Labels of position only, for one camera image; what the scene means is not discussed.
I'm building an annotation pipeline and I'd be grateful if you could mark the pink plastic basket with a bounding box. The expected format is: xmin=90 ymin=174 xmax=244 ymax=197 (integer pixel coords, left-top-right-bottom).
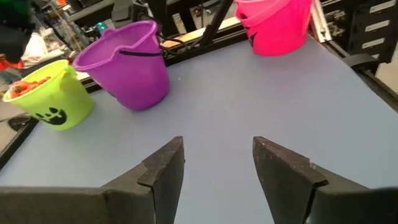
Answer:
xmin=234 ymin=0 xmax=313 ymax=57

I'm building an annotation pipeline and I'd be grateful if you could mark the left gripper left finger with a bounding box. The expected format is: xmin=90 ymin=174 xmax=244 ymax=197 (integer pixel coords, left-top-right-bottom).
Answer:
xmin=0 ymin=136 xmax=186 ymax=224

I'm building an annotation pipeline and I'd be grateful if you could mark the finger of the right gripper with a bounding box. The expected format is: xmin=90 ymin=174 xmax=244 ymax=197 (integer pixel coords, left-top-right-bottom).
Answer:
xmin=0 ymin=36 xmax=31 ymax=63

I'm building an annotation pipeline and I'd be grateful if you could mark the black drawer cabinet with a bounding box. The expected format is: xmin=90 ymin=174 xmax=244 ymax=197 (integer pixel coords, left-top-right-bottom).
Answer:
xmin=323 ymin=0 xmax=398 ymax=65

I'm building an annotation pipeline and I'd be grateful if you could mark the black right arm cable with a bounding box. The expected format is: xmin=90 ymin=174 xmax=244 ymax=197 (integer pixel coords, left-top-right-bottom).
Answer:
xmin=157 ymin=32 xmax=203 ymax=57

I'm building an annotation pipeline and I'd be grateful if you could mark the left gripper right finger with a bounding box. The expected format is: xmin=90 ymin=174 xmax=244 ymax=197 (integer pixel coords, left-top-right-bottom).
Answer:
xmin=252 ymin=136 xmax=398 ymax=224

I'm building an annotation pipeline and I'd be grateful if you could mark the silver metal bracket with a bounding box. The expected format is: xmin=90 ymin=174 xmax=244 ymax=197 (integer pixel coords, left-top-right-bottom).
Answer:
xmin=310 ymin=0 xmax=333 ymax=44

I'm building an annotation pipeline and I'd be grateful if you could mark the wooden table board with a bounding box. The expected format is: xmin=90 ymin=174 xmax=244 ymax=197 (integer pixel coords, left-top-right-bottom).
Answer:
xmin=161 ymin=17 xmax=242 ymax=49

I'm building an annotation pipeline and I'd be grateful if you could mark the green plastic basket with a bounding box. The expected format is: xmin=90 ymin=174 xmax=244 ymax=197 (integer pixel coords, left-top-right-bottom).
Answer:
xmin=2 ymin=58 xmax=95 ymax=131

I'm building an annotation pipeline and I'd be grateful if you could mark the purple plastic basket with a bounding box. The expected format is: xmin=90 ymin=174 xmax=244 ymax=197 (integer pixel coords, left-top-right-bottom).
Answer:
xmin=72 ymin=20 xmax=171 ymax=112

